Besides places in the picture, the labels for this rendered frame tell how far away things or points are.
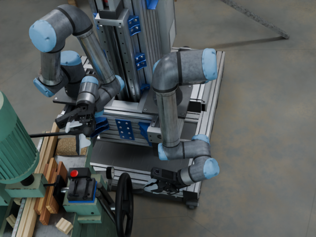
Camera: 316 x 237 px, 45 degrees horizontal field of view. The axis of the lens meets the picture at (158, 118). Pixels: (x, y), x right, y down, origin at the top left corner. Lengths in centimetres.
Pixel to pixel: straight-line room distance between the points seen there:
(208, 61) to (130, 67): 66
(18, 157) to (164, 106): 56
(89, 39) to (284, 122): 174
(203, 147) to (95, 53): 61
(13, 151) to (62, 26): 54
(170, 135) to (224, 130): 135
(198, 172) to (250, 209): 102
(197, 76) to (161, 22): 81
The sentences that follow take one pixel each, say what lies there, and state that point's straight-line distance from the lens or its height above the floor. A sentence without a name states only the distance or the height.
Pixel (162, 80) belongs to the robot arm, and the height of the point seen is 128.
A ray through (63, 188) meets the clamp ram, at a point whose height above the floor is 96.
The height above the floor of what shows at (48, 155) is 94.
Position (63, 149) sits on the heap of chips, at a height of 93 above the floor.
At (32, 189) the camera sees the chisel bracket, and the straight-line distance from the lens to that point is 156.
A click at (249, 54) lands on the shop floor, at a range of 345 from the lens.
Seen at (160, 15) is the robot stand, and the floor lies 104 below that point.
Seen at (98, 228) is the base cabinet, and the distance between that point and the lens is 194.
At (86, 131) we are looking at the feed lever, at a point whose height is 117.
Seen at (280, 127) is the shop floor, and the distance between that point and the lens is 294.
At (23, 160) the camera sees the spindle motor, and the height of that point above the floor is 124.
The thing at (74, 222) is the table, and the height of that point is 90.
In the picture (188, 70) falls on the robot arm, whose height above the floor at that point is 132.
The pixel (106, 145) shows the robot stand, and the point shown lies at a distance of 262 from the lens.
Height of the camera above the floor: 228
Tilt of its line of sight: 50 degrees down
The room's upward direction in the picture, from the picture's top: 9 degrees counter-clockwise
